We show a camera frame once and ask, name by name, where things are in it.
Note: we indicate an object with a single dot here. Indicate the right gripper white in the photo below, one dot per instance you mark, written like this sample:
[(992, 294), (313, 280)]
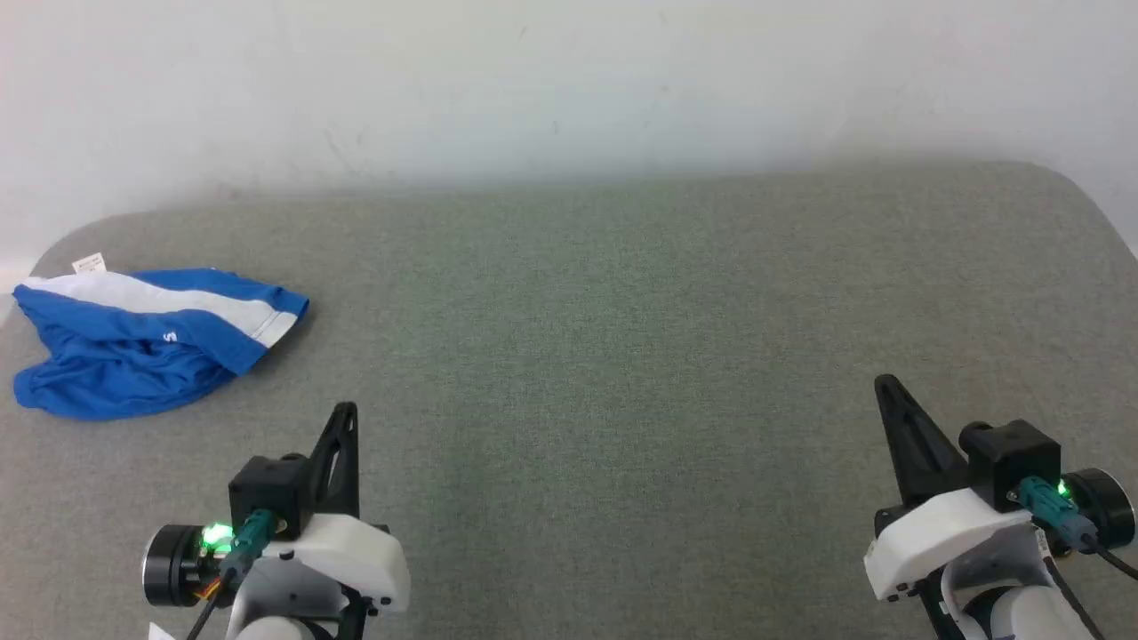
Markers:
[(942, 533)]

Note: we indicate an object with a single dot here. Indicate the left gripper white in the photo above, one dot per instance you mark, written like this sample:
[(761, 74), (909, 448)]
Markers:
[(356, 560)]

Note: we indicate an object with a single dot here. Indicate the blue shorts with white stripe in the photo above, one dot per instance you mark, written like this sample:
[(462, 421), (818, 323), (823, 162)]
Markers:
[(133, 364)]

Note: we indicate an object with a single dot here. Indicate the grey fabric sofa cushion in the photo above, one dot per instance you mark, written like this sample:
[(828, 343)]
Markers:
[(605, 356)]

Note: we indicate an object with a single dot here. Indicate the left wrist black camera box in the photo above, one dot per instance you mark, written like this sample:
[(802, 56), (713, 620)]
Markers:
[(267, 489)]

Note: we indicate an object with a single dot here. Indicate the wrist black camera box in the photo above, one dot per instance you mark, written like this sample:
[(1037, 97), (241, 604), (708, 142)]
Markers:
[(267, 489), (1013, 458)]

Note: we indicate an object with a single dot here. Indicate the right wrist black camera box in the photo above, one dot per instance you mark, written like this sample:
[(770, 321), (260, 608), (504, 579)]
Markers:
[(1013, 458)]

